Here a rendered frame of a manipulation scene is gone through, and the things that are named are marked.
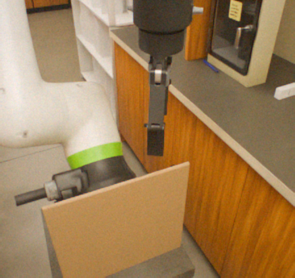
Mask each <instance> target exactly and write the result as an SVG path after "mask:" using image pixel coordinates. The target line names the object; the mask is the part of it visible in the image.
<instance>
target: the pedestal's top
mask: <svg viewBox="0 0 295 278"><path fill-rule="evenodd" d="M40 210H41V218H42V222H43V229H44V235H45V238H46V243H47V250H48V254H49V262H50V266H51V274H52V278H63V274H62V271H61V268H60V265H59V261H58V259H57V255H56V252H55V248H54V245H53V241H52V239H51V235H49V231H48V228H47V224H46V222H45V217H44V215H43V210H42V209H40ZM194 270H195V267H194V265H193V264H192V262H191V260H190V258H189V257H188V255H187V253H186V251H185V249H184V247H183V246H182V244H181V243H180V247H178V248H175V249H174V250H171V251H168V252H165V253H164V254H161V255H159V256H156V257H154V258H151V259H148V260H146V261H144V262H141V263H138V264H136V265H133V266H131V267H128V268H126V269H124V270H122V271H119V272H116V273H114V274H112V275H109V276H107V277H104V278H191V277H193V276H194Z"/></svg>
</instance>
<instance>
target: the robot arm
mask: <svg viewBox="0 0 295 278"><path fill-rule="evenodd" d="M132 2H133V5H132V6H129V7H128V11H132V13H133V23H134V24H135V25H136V26H137V27H138V46H139V48H140V50H141V51H143V52H144V53H147V54H150V56H149V61H148V67H147V69H148V72H149V78H148V85H149V106H148V119H147V123H144V127H147V155H154V156H163V154H164V141H165V123H164V122H163V120H164V115H167V104H168V92H169V85H171V80H170V79H169V75H170V73H171V67H172V60H173V59H172V57H171V56H169V55H175V54H177V53H179V52H181V51H182V49H183V46H184V31H185V28H187V27H188V26H190V25H191V22H192V21H193V18H192V17H193V16H194V15H196V14H203V8H198V7H195V6H194V4H193V3H194V1H193V0H132ZM52 144H61V145H62V146H63V149H64V153H65V157H66V159H67V162H68V164H69V165H70V168H71V170H68V171H63V172H60V173H56V174H53V176H52V180H51V181H47V182H45V183H44V184H43V185H44V187H42V188H38V189H35V190H31V191H29V192H25V193H21V194H17V195H15V196H14V199H15V201H16V206H17V207H18V206H21V205H24V204H28V203H30V202H35V201H37V200H41V199H44V198H47V200H48V201H53V200H55V201H59V202H60V201H63V200H67V199H69V198H73V197H77V196H80V195H83V194H87V193H89V192H93V191H95V190H99V189H102V188H105V187H108V186H112V185H114V184H118V183H122V182H125V181H129V180H132V179H135V178H136V174H135V173H134V172H133V170H132V169H131V168H130V167H129V166H128V164H127V162H126V160H125V158H124V155H123V152H122V142H121V140H120V136H119V133H118V130H117V126H116V124H115V120H114V117H113V113H112V111H111V107H110V103H109V100H108V97H107V94H106V91H105V89H104V87H103V86H102V85H101V84H98V83H97V82H59V83H51V82H45V81H44V80H43V79H42V78H41V74H40V70H39V67H38V63H37V60H36V55H35V52H34V47H33V44H32V39H31V35H30V29H29V25H28V19H27V15H26V4H25V0H0V146H3V147H6V148H11V149H21V148H31V147H36V146H46V145H52Z"/></svg>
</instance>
